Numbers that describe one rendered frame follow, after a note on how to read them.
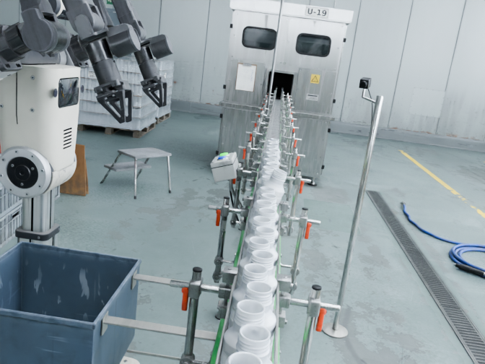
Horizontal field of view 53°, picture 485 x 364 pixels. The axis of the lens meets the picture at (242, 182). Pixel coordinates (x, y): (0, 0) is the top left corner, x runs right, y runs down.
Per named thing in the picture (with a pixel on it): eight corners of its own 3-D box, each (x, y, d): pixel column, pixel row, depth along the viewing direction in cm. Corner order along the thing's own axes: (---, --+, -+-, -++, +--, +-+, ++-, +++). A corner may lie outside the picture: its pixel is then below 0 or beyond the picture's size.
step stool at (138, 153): (136, 178, 542) (138, 141, 531) (172, 193, 504) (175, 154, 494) (99, 183, 507) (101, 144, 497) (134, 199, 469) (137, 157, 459)
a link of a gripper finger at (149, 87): (172, 102, 168) (163, 76, 167) (169, 104, 161) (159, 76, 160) (154, 109, 169) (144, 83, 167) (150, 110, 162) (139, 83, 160)
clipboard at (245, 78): (253, 92, 580) (257, 64, 572) (234, 89, 581) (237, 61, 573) (253, 92, 583) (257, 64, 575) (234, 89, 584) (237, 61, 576)
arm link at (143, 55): (134, 48, 166) (129, 48, 161) (153, 42, 165) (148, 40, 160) (142, 68, 167) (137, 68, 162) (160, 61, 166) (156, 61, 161)
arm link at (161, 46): (132, 31, 167) (124, 29, 158) (163, 19, 165) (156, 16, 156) (145, 65, 169) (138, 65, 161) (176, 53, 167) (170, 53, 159)
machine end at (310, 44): (322, 188, 601) (353, 11, 548) (211, 172, 607) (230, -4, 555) (315, 162, 755) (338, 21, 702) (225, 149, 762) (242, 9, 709)
